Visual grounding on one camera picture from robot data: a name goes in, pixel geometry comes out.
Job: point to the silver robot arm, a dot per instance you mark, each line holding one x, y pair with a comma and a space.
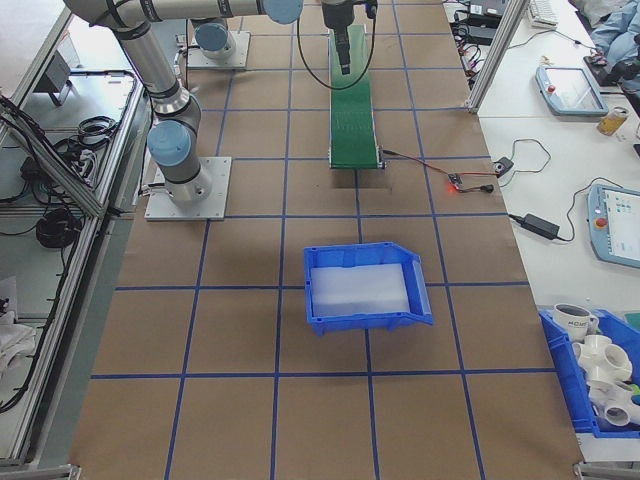
215, 39
145, 55

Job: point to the green conveyor belt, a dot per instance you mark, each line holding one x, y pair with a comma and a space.
352, 125

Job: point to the large black power brick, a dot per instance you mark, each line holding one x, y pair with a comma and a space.
475, 32

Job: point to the black electronics box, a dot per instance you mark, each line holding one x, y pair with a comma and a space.
487, 7

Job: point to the small circuit board red light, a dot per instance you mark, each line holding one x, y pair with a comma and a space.
455, 179

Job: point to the black barrel plug lead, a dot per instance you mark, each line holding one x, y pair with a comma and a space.
484, 188

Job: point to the small black plug box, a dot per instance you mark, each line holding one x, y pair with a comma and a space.
502, 165

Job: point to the blue plastic bin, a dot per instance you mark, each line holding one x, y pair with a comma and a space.
350, 255

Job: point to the white keyboard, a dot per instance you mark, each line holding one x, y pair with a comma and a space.
542, 12

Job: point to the light blue teach pendant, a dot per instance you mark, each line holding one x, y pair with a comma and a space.
570, 90
615, 225

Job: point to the black power adapter brick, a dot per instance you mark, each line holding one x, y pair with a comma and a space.
540, 225

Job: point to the yellow jar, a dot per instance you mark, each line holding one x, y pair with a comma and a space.
612, 121

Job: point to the light blue garment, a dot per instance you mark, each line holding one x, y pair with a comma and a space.
617, 27

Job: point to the grey metal box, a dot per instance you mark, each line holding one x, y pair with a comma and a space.
55, 75

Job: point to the white mug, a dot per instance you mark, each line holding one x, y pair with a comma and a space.
570, 322

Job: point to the blue storage crate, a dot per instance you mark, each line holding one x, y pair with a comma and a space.
560, 360

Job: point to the white pipe fitting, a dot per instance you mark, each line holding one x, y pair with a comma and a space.
612, 402
600, 356

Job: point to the white cloth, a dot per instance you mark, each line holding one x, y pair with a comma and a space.
12, 330

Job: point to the green plastic part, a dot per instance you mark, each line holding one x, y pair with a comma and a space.
635, 395

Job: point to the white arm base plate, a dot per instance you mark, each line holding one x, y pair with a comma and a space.
215, 200
242, 55

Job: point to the aluminium profile post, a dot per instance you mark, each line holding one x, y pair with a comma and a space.
492, 60

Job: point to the V-shaped metal bar frame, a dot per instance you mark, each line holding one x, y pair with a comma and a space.
92, 200

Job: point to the black adapter inside frame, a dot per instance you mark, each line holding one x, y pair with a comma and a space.
31, 169

